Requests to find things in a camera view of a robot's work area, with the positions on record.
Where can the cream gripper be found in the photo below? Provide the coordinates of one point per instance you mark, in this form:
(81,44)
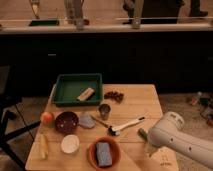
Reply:
(150,150)

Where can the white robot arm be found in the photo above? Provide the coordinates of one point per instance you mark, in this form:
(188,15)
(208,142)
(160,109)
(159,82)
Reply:
(166,132)

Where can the small metal cup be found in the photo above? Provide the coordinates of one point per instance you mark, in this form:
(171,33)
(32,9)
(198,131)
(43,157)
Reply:
(104,110)

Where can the wooden table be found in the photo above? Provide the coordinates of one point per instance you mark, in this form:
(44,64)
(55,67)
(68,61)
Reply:
(140,101)

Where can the blue sponge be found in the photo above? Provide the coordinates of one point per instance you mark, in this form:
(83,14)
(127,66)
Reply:
(103,154)

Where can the wooden stick utensil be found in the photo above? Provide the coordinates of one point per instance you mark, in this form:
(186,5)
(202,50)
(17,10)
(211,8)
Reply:
(101,122)

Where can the dark red grapes bunch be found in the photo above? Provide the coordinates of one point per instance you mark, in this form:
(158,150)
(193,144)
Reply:
(114,95)

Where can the grey cloth piece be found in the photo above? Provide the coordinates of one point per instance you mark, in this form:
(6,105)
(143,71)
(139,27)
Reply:
(86,121)

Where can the wooden block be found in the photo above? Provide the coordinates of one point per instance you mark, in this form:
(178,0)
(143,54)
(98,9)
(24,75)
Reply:
(86,94)

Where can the dark red bowl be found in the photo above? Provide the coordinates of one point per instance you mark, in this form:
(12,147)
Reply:
(66,123)

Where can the green plastic tray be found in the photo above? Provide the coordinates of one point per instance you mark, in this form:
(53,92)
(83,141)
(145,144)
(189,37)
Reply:
(70,86)

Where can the red yellow apple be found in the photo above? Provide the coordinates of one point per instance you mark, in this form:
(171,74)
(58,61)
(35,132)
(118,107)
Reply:
(47,118)

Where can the yellow corn cob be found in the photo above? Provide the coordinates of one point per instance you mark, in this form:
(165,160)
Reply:
(43,147)

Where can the white handled brush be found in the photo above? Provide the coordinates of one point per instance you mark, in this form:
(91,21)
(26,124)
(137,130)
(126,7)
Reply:
(115,130)

